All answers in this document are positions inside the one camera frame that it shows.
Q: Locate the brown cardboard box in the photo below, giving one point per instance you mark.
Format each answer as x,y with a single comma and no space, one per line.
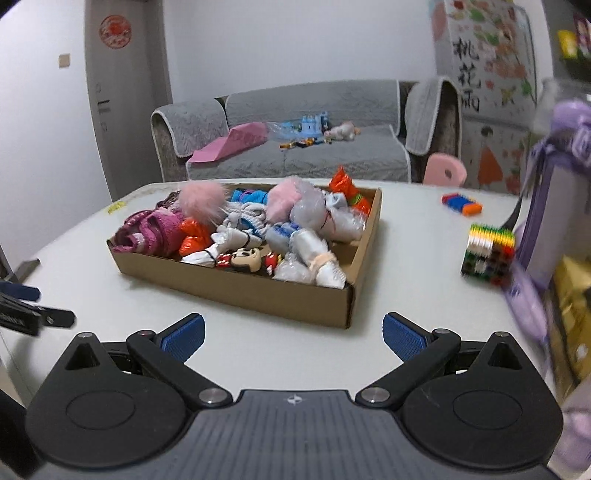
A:
258,295

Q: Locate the yellow tub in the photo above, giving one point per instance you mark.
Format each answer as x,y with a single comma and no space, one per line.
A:
567,44

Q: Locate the white sock bundle beige band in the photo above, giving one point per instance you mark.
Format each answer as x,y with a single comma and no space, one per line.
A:
318,258

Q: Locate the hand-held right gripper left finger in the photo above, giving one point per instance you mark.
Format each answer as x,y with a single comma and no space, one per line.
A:
184,334

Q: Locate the red paper cutting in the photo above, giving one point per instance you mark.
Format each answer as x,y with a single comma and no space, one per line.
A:
115,31

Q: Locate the white cloth bundle black band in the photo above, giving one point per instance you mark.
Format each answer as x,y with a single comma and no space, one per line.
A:
205,251

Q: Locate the pink cloth on sofa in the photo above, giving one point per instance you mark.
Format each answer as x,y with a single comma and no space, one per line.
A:
231,141

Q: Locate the orange plastic bundle green band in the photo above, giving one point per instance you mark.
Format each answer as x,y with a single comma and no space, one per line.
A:
344,184

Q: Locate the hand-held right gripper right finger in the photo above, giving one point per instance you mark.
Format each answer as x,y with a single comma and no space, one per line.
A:
401,339

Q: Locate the pink white sock bundle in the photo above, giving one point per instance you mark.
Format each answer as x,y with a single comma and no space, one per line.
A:
284,198

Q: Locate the small clear plastic bundle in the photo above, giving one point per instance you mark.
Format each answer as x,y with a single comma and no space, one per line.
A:
293,268

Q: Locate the white blue striped sock bundle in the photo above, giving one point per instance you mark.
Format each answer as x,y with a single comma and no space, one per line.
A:
244,226

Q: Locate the colourful building block cube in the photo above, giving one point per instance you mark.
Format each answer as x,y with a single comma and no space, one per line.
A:
489,254

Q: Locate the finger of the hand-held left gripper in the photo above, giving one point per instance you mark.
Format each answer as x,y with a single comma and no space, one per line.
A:
32,316
21,290

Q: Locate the blue orange toy block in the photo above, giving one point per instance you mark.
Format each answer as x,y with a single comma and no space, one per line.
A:
461,204

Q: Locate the white pink plush toy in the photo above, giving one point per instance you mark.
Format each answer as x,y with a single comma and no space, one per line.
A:
341,131

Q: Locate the pink plastic chair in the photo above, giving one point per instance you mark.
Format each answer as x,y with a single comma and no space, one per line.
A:
438,173

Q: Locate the grey door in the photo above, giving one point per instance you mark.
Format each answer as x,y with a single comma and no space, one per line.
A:
129,115

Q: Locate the wall light switch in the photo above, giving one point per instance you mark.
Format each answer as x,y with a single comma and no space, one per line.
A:
64,61

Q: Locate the dark pink knit cloth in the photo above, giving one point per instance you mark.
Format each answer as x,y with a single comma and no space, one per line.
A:
152,233

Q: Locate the blue toy castle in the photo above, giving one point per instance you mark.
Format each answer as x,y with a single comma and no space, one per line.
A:
314,123

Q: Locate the grey sofa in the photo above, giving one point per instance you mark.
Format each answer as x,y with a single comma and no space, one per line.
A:
161,157

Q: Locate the gold foil packet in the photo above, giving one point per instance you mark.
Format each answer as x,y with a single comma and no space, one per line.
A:
572,323

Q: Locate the pink pompom blue knit toy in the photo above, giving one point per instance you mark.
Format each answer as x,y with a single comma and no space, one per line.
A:
203,198

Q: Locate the fridge with flower stickers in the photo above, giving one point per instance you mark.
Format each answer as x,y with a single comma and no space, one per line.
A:
485,69

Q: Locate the dark shelf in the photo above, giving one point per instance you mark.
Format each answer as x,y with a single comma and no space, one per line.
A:
577,64

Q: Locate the grey quilted armrest cover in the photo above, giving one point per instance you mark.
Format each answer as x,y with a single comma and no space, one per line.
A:
194,120
429,115

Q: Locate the clear plastic toy bag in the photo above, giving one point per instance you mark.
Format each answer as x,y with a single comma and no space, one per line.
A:
282,130

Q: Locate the grey quilted sofa cover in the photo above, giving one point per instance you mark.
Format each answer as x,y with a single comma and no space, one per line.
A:
323,101

